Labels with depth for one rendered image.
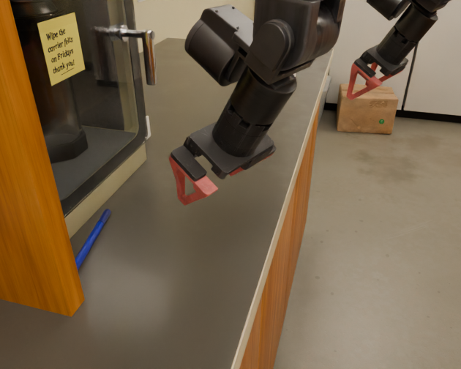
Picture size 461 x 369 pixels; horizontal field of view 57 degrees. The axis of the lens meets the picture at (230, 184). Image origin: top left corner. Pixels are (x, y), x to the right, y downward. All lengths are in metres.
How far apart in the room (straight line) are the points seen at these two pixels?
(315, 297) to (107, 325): 1.42
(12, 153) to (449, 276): 1.97
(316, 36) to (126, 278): 0.39
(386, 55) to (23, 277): 0.73
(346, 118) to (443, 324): 1.84
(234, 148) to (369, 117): 2.88
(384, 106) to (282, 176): 2.55
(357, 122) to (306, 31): 2.98
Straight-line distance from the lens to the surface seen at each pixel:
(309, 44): 0.40
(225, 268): 0.60
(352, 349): 1.75
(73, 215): 0.69
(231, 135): 0.48
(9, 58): 0.43
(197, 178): 0.49
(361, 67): 0.89
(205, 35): 0.48
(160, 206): 0.73
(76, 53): 0.64
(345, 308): 1.88
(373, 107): 3.32
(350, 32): 3.55
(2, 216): 0.52
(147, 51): 0.73
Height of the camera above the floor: 1.35
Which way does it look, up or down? 31 degrees down
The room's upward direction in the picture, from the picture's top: straight up
